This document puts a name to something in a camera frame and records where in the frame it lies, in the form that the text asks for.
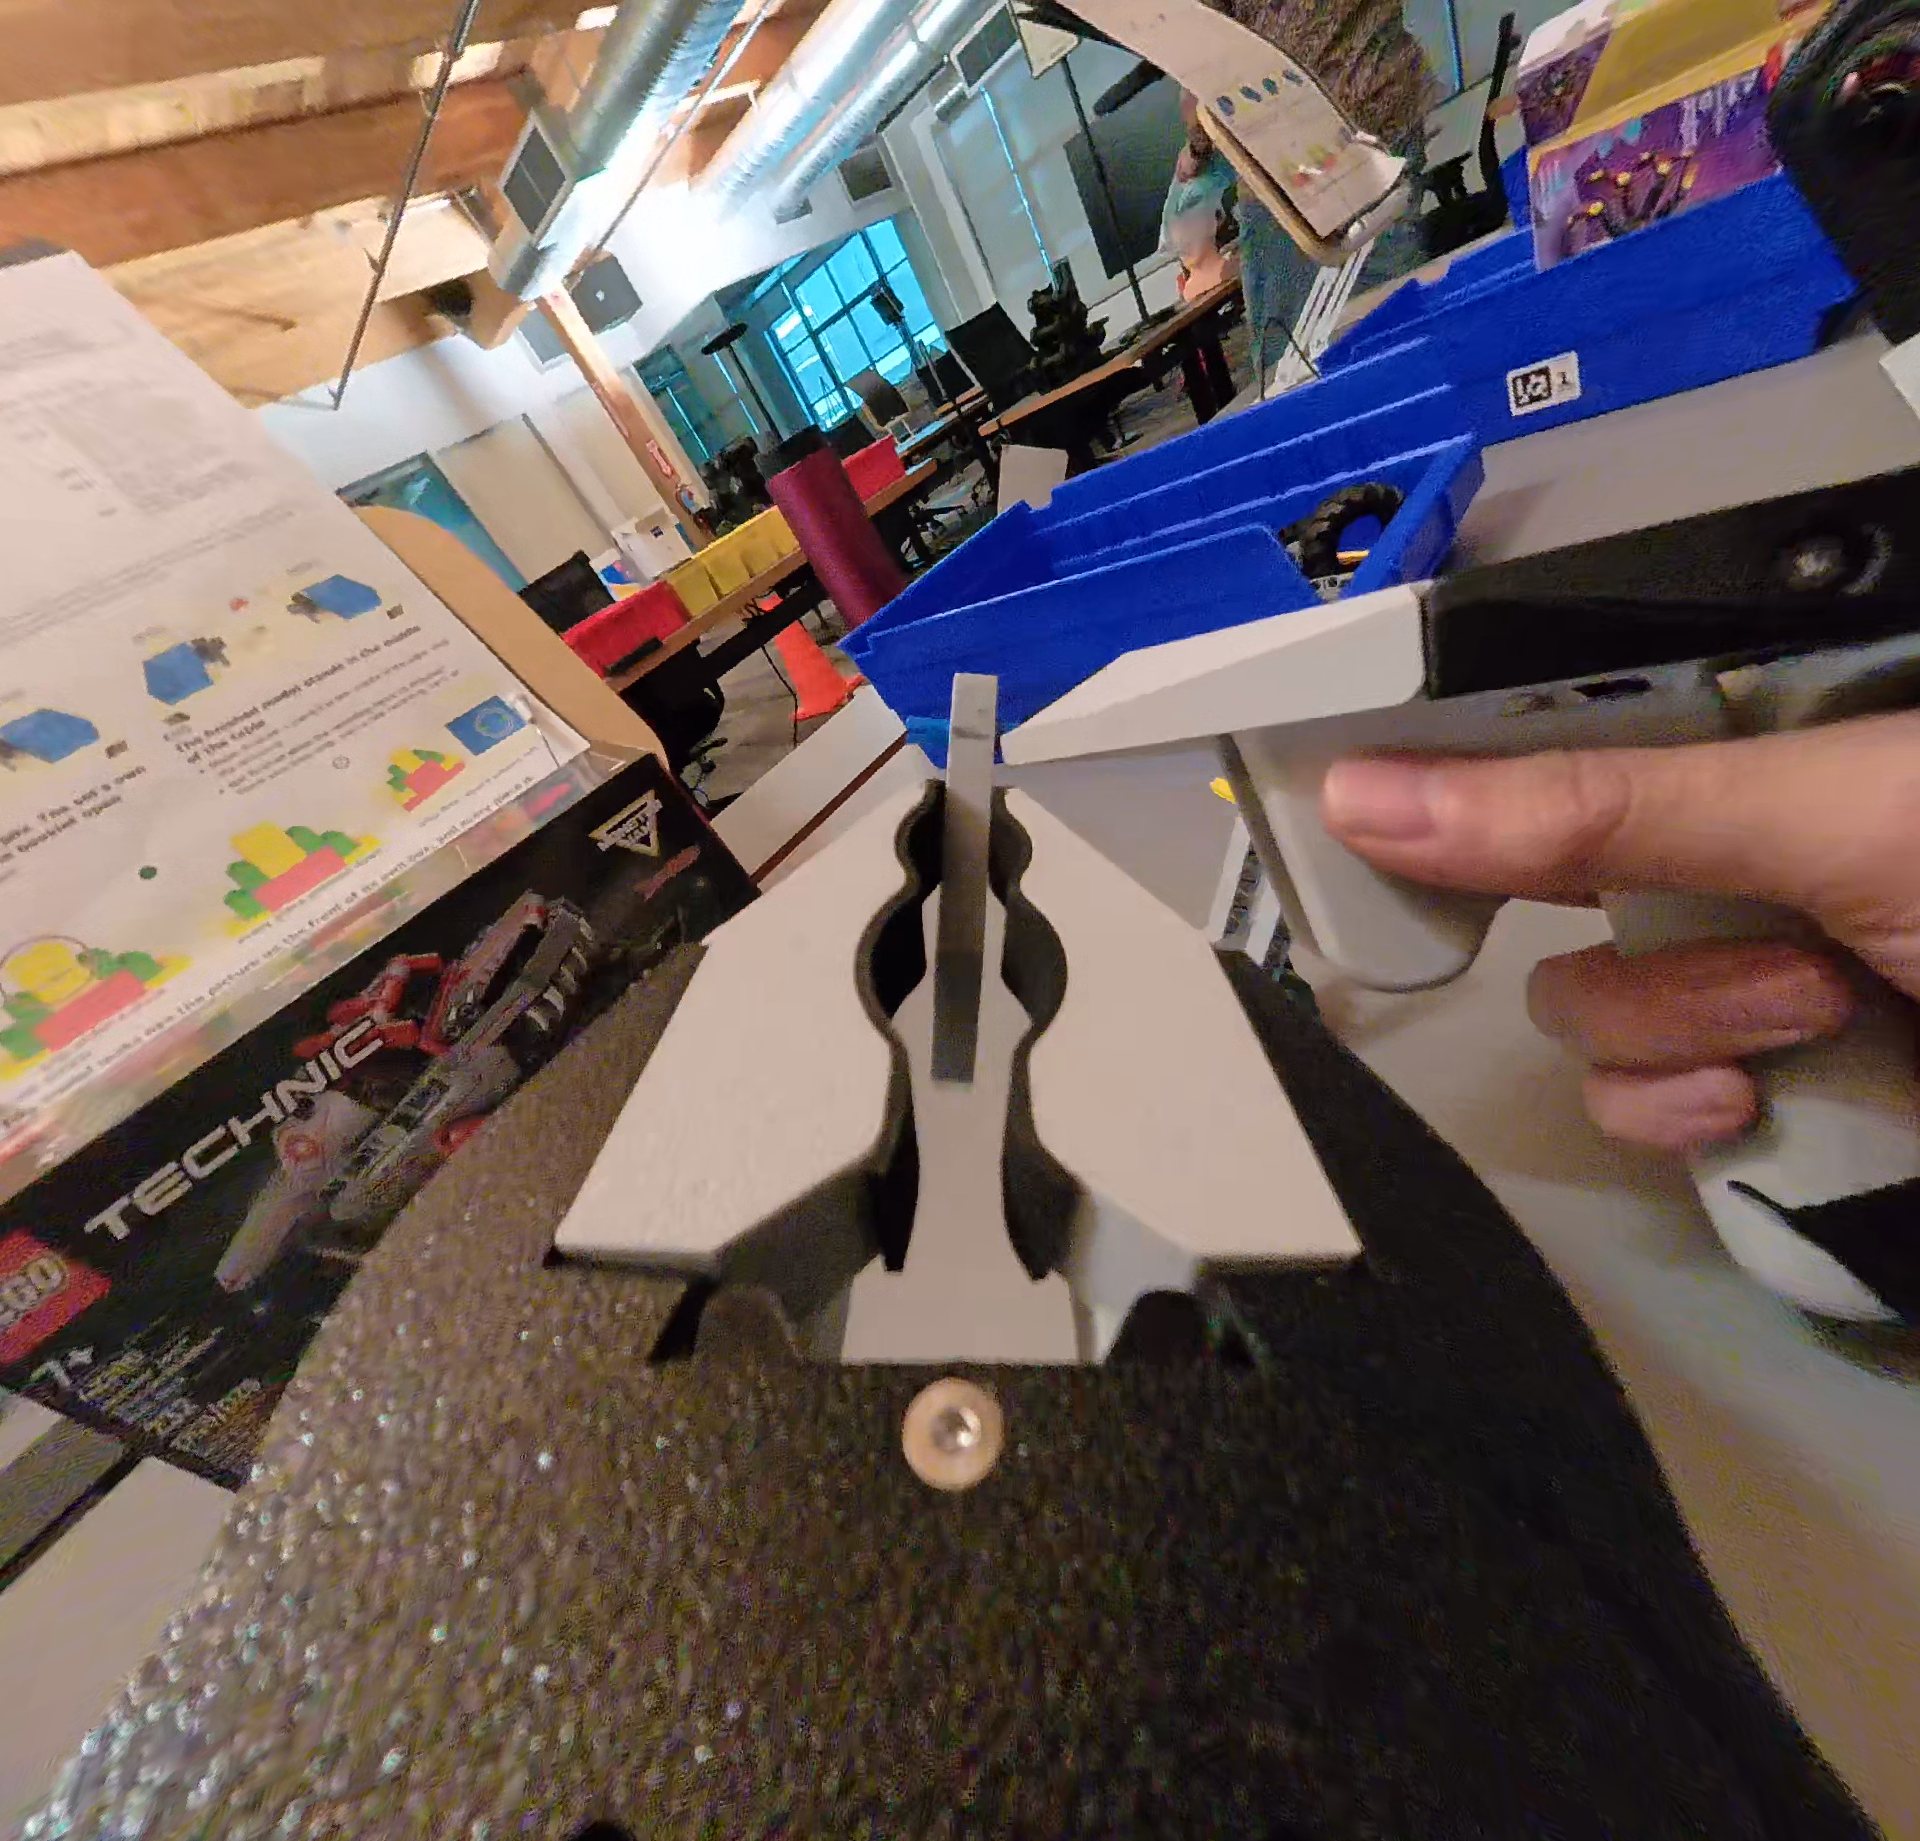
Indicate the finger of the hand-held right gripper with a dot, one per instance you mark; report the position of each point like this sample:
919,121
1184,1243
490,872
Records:
1231,670

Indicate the yellow plastic bin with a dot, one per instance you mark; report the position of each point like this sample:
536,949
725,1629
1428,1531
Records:
736,557

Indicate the grey lego chassis assembly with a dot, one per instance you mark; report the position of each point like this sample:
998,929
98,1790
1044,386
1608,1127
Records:
966,895

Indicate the maroon water bottle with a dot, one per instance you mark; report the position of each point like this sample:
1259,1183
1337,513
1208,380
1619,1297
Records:
832,536

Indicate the black speaker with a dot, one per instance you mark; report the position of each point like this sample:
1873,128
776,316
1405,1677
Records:
605,293

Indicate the blue plastic storage bin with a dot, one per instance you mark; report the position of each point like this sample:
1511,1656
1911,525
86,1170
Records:
1651,310
1051,626

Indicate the printed instruction sheet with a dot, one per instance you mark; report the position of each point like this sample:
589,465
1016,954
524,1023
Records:
180,595

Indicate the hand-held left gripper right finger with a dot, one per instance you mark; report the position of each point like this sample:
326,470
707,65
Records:
1185,1122

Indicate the person's right hand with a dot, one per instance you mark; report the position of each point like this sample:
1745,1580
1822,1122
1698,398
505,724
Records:
1651,820

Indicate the black lego set box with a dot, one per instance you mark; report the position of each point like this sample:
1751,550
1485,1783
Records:
376,1092

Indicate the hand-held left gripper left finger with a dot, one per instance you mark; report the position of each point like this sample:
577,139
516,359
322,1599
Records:
720,1122

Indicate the silver ventilation duct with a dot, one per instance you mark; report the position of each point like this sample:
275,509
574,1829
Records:
675,70

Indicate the black lego tyre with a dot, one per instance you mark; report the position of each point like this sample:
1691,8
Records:
1335,521

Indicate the orange traffic cone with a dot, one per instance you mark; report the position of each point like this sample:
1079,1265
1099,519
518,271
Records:
817,670

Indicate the yellow lego box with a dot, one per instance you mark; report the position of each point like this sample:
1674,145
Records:
1696,11

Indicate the white board stand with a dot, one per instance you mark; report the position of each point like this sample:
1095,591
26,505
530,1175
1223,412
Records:
1321,310

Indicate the white cardboard box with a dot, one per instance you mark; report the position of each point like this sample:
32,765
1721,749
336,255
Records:
647,549

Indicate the red plastic bin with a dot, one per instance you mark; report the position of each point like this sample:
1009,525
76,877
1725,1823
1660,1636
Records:
631,632

